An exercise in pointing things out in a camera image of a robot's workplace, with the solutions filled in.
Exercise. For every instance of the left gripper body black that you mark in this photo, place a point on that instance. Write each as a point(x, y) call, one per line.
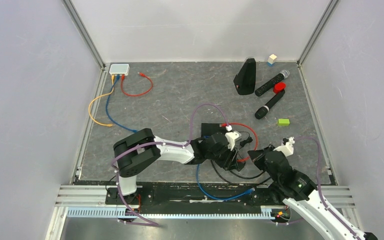
point(224, 157)

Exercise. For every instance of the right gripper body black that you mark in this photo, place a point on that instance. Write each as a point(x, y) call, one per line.
point(259, 160)

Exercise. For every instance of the black network switch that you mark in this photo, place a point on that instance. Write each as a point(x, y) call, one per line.
point(208, 129)

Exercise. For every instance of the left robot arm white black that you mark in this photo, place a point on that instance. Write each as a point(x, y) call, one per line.
point(135, 153)

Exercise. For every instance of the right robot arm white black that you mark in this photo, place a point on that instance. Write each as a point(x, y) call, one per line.
point(297, 191)

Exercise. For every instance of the green block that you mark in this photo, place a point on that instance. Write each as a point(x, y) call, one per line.
point(283, 122)

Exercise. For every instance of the black microphone lower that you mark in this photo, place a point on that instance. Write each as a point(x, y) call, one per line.
point(262, 111)

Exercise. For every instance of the black wedge shaped stand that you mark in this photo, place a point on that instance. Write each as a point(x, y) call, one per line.
point(245, 80)

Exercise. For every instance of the red round cap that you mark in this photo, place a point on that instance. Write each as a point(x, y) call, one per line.
point(278, 87)

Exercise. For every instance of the black microphone silver head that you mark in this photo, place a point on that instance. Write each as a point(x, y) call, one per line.
point(272, 82)

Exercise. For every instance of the white blue block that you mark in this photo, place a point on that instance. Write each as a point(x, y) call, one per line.
point(271, 59)

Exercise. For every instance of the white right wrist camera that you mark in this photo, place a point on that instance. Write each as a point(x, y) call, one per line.
point(286, 147)

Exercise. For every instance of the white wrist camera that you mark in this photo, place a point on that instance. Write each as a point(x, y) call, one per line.
point(286, 147)
point(232, 137)

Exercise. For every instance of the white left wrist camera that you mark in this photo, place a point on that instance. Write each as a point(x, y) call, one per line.
point(232, 137)

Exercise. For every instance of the white network switch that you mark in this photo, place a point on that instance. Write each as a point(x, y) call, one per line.
point(119, 69)

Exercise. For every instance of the aluminium frame rail front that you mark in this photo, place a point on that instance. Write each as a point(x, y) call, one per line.
point(88, 201)

